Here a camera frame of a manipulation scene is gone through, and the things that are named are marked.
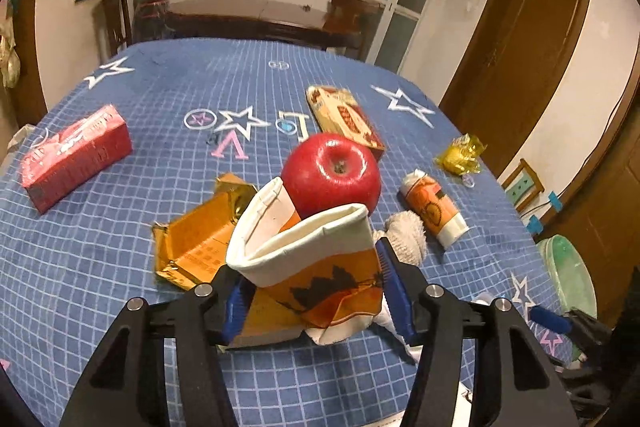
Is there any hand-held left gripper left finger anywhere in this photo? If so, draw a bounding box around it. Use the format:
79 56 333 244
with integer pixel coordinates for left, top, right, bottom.
60 267 256 427

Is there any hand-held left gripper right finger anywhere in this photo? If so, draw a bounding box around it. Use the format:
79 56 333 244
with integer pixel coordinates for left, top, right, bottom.
375 237 581 427

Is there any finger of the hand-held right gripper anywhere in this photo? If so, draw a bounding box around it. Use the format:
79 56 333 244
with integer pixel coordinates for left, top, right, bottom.
530 306 573 333

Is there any white knitted cloth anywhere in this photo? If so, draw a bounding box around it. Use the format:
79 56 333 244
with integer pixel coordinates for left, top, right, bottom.
372 211 430 365

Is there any crushed white orange paper cup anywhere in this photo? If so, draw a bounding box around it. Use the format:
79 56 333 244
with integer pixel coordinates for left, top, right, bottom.
225 177 386 350

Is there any orange foil snack packet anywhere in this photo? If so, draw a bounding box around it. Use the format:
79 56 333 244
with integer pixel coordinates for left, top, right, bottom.
151 173 261 292

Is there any orange and white tube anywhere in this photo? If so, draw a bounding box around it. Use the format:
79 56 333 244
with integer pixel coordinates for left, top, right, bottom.
398 169 470 251

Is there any wooden chair with teal panels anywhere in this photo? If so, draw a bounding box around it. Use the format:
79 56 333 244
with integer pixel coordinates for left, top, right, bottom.
501 158 545 214

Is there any red apple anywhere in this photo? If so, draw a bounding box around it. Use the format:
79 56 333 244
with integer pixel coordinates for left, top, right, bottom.
281 133 382 220

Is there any crumpled yellow wrapper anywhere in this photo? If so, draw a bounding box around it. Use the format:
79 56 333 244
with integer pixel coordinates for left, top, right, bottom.
434 133 488 176

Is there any blue checked star tablecloth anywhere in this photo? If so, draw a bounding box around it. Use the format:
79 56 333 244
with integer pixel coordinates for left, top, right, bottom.
0 38 571 427

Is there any red and cream box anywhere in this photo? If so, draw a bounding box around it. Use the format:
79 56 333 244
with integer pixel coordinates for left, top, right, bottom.
306 85 387 162

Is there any red carton box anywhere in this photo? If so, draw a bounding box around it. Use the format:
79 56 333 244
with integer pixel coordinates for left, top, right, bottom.
20 104 133 214

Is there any brown wooden door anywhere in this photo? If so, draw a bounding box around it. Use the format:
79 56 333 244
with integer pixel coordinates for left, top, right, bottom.
439 0 596 162

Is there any brown wooden chair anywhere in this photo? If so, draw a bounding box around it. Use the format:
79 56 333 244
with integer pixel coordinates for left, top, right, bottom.
322 0 386 60

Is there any dark wooden sideboard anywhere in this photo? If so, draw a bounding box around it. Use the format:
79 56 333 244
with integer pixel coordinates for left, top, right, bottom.
165 0 363 58

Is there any dark wooden chair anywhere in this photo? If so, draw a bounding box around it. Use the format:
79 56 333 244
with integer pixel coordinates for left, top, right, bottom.
102 0 136 52

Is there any dark tied bundle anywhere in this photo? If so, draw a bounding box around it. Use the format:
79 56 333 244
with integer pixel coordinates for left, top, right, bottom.
132 0 171 42

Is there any hanging yellowish mesh bag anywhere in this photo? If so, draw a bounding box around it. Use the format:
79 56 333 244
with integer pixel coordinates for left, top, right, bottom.
0 27 22 88

